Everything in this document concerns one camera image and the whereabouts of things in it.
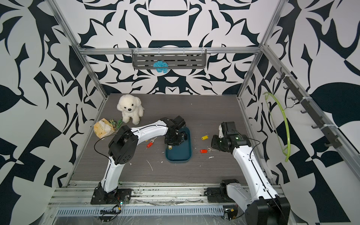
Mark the yellow paper bag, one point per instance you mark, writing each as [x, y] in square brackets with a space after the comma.
[103, 128]

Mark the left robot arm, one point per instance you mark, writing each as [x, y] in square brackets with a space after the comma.
[123, 146]

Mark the black wall hook rail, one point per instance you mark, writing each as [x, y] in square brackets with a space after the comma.
[312, 109]

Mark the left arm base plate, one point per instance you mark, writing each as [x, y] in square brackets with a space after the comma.
[118, 196]

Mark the red tag key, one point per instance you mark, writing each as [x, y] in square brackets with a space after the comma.
[151, 142]
[209, 150]

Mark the green keychain bundle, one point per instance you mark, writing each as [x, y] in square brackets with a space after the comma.
[116, 124]

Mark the white plush dog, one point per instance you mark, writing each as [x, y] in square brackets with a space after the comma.
[131, 108]

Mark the grey metal wall shelf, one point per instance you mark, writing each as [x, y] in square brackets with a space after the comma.
[176, 58]

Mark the white cable duct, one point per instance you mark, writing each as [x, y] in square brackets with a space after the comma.
[214, 210]

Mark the teal plastic storage box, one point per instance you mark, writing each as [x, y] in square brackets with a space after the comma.
[181, 153]

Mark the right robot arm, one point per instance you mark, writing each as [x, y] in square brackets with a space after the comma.
[261, 203]

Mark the blue scrunchie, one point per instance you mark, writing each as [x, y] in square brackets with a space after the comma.
[161, 66]

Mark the green hoop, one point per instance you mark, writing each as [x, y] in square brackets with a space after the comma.
[287, 149]

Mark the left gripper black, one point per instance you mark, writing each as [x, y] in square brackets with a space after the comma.
[181, 135]

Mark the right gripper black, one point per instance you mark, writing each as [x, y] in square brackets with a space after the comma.
[214, 144]

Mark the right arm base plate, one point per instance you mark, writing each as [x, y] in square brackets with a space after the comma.
[219, 194]

